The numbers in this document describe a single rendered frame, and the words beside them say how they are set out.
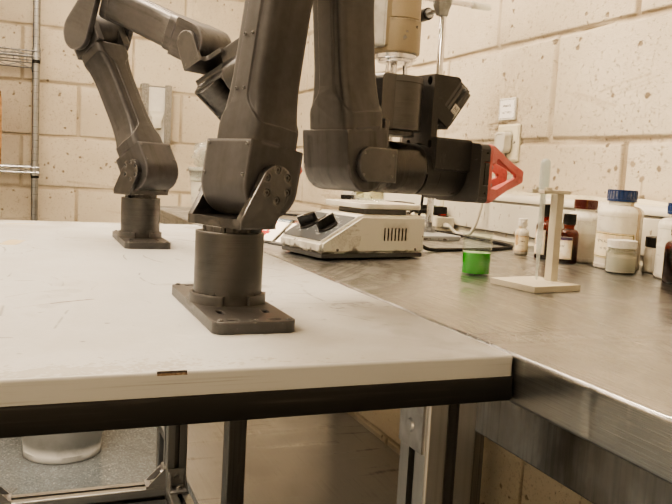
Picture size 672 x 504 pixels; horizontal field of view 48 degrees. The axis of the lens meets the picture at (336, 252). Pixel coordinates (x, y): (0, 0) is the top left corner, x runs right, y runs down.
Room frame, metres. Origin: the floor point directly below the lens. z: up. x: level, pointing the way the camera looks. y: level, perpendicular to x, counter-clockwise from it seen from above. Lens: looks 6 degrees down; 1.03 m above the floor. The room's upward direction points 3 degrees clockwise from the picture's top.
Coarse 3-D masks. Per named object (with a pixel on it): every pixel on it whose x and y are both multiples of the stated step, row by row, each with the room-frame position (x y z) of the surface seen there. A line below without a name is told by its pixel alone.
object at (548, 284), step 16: (528, 192) 0.97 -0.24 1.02; (544, 192) 0.95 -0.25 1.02; (560, 192) 0.96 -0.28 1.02; (560, 208) 0.97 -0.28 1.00; (560, 224) 0.97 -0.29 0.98; (560, 240) 0.98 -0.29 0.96; (528, 288) 0.92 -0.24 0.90; (544, 288) 0.92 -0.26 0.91; (560, 288) 0.93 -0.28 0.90; (576, 288) 0.95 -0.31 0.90
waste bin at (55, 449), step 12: (84, 432) 2.50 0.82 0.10; (96, 432) 2.55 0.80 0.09; (24, 444) 2.50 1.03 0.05; (36, 444) 2.46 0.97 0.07; (48, 444) 2.45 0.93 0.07; (60, 444) 2.46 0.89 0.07; (72, 444) 2.48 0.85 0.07; (84, 444) 2.50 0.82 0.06; (96, 444) 2.56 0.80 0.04; (24, 456) 2.51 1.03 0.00; (36, 456) 2.47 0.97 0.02; (48, 456) 2.46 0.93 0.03; (60, 456) 2.46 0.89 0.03; (72, 456) 2.48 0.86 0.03; (84, 456) 2.51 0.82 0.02
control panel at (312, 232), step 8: (320, 216) 1.24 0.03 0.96; (336, 216) 1.21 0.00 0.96; (344, 216) 1.19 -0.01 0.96; (344, 224) 1.16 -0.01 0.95; (288, 232) 1.22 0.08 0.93; (296, 232) 1.21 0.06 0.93; (304, 232) 1.19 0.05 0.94; (312, 232) 1.18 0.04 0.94; (320, 232) 1.17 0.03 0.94; (328, 232) 1.15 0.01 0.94; (320, 240) 1.13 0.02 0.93
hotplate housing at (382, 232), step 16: (352, 208) 1.23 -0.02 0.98; (352, 224) 1.16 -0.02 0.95; (368, 224) 1.17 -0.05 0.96; (384, 224) 1.19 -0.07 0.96; (400, 224) 1.21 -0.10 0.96; (416, 224) 1.22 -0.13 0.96; (288, 240) 1.21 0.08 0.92; (304, 240) 1.17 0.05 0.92; (336, 240) 1.14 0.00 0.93; (352, 240) 1.16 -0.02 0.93; (368, 240) 1.17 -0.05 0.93; (384, 240) 1.19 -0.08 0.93; (400, 240) 1.21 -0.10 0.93; (416, 240) 1.22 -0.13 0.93; (320, 256) 1.13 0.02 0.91; (336, 256) 1.15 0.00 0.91; (352, 256) 1.16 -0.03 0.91; (368, 256) 1.18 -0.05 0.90; (384, 256) 1.19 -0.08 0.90; (400, 256) 1.21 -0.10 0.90; (416, 256) 1.23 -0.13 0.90
